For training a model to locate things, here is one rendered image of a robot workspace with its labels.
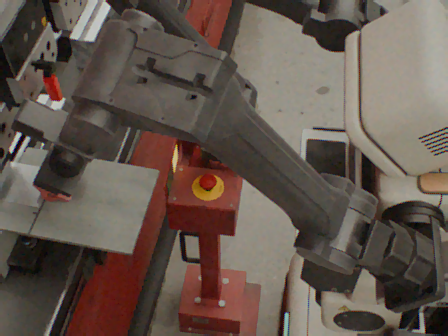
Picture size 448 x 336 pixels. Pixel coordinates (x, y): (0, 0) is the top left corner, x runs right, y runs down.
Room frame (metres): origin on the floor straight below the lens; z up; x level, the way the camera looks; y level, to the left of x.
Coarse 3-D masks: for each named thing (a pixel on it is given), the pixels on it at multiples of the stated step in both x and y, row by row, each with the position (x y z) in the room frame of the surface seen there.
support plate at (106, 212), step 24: (96, 168) 0.67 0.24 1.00; (120, 168) 0.67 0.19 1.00; (144, 168) 0.67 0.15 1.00; (96, 192) 0.62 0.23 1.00; (120, 192) 0.62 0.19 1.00; (144, 192) 0.62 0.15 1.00; (0, 216) 0.57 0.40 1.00; (24, 216) 0.57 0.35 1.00; (48, 216) 0.57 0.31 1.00; (72, 216) 0.57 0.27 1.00; (96, 216) 0.57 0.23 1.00; (120, 216) 0.57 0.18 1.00; (144, 216) 0.57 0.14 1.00; (72, 240) 0.52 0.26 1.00; (96, 240) 0.52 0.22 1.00; (120, 240) 0.52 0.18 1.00
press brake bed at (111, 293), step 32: (192, 0) 1.45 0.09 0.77; (224, 0) 1.87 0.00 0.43; (224, 32) 2.13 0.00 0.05; (128, 160) 0.84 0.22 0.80; (160, 160) 1.03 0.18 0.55; (160, 192) 0.99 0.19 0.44; (160, 224) 0.96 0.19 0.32; (128, 256) 0.73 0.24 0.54; (160, 256) 0.99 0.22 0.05; (96, 288) 0.57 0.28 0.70; (128, 288) 0.69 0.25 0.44; (160, 288) 0.89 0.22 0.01; (64, 320) 0.45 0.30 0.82; (96, 320) 0.53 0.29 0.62; (128, 320) 0.64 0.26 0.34
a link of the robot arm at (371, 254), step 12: (348, 216) 0.40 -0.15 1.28; (360, 216) 0.40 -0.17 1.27; (348, 228) 0.39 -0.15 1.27; (360, 228) 0.39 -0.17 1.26; (372, 228) 0.39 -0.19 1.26; (384, 228) 0.39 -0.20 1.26; (336, 240) 0.37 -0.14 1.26; (348, 240) 0.37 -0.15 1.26; (360, 240) 0.38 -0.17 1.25; (372, 240) 0.38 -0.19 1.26; (384, 240) 0.38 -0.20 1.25; (348, 252) 0.36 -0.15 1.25; (360, 252) 0.37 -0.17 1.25; (372, 252) 0.37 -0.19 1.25; (384, 252) 0.37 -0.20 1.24; (360, 264) 0.37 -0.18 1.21; (372, 264) 0.35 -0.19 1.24
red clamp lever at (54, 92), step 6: (42, 60) 0.78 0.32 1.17; (36, 66) 0.77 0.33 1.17; (42, 66) 0.77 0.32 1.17; (48, 66) 0.77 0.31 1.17; (54, 66) 0.78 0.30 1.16; (48, 72) 0.77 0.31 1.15; (48, 78) 0.77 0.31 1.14; (54, 78) 0.77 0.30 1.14; (48, 84) 0.77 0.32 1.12; (54, 84) 0.77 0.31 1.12; (48, 90) 0.77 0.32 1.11; (54, 90) 0.77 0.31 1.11; (60, 90) 0.78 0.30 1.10; (54, 96) 0.77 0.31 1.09; (60, 96) 0.77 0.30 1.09
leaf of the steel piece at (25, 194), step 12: (12, 168) 0.67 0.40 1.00; (24, 168) 0.67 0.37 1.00; (36, 168) 0.67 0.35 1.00; (0, 180) 0.65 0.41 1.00; (12, 180) 0.65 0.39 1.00; (24, 180) 0.65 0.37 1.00; (0, 192) 0.62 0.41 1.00; (12, 192) 0.62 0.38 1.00; (24, 192) 0.62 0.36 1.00; (36, 192) 0.62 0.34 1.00; (24, 204) 0.59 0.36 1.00; (36, 204) 0.59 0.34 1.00
